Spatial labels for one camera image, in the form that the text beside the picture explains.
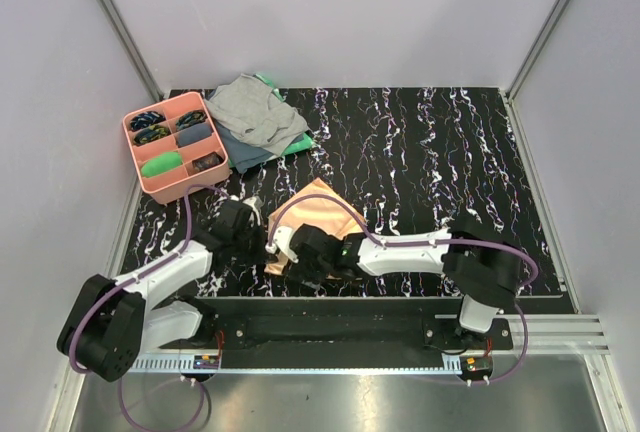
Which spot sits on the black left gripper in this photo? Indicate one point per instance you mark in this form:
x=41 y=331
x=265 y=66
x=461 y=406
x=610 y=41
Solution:
x=252 y=259

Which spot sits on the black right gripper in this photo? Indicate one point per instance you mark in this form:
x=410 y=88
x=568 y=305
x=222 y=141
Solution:
x=298 y=271

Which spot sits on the peach satin napkin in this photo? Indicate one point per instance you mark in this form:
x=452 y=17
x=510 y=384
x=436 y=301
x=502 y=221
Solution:
x=323 y=213

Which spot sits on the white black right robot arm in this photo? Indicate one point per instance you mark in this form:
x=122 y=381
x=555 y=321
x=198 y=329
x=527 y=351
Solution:
x=484 y=267

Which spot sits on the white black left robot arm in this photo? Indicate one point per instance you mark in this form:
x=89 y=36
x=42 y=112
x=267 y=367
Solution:
x=113 y=321

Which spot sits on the dark brown item in tray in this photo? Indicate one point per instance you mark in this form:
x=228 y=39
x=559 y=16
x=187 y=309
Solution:
x=208 y=161

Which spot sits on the blue grey folded cloth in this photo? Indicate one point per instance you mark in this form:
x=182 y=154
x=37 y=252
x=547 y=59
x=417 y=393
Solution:
x=241 y=155

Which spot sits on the green item in tray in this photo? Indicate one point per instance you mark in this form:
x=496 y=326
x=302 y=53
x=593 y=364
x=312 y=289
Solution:
x=161 y=164

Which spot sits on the pink compartment tray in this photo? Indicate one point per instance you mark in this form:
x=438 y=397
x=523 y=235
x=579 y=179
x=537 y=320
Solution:
x=184 y=179

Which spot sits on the grey item in tray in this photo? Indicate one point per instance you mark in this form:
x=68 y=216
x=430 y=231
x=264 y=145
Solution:
x=193 y=134

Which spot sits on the green folded cloth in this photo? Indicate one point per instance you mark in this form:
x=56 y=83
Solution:
x=300 y=143

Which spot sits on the black marbled table mat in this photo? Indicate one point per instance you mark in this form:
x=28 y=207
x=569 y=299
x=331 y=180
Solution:
x=409 y=159

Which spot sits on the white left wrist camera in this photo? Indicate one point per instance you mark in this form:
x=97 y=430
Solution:
x=255 y=203

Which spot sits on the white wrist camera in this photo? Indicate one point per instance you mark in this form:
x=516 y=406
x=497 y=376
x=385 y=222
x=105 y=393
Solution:
x=255 y=203
x=279 y=241

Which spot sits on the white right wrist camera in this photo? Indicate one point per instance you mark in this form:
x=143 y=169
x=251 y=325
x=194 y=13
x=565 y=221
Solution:
x=279 y=241

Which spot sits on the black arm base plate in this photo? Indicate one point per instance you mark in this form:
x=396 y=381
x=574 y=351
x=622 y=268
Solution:
x=243 y=306

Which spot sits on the white slotted cable duct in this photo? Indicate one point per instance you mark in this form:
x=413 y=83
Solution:
x=202 y=364

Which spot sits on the aluminium frame rail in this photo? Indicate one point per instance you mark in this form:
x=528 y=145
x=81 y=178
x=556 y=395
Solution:
x=550 y=332

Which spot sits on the left aluminium frame post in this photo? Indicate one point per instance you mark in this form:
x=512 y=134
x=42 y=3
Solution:
x=116 y=21

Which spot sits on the aluminium frame post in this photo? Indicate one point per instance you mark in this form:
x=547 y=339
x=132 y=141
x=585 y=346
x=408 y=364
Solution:
x=542 y=38
x=116 y=21

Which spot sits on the right aluminium frame post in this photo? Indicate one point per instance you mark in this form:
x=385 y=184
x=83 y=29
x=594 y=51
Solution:
x=542 y=38

